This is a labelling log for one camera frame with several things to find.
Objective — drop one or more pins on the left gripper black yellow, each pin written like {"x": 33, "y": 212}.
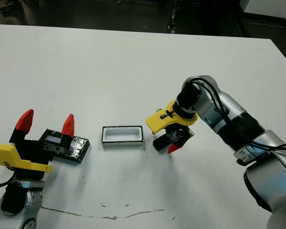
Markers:
{"x": 28, "y": 152}

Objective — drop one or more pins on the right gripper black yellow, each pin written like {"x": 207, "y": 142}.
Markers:
{"x": 162, "y": 119}

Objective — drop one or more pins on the black glossy box lid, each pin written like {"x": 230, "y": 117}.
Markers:
{"x": 78, "y": 146}

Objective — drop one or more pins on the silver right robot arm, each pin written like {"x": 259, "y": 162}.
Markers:
{"x": 271, "y": 152}

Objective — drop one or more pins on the person's shoe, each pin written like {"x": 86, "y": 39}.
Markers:
{"x": 9, "y": 4}

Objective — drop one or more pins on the black cart castor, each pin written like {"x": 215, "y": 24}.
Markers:
{"x": 119, "y": 2}

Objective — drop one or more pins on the white cabinet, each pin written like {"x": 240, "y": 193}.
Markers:
{"x": 269, "y": 8}

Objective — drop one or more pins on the white camera box base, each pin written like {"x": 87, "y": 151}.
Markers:
{"x": 122, "y": 143}

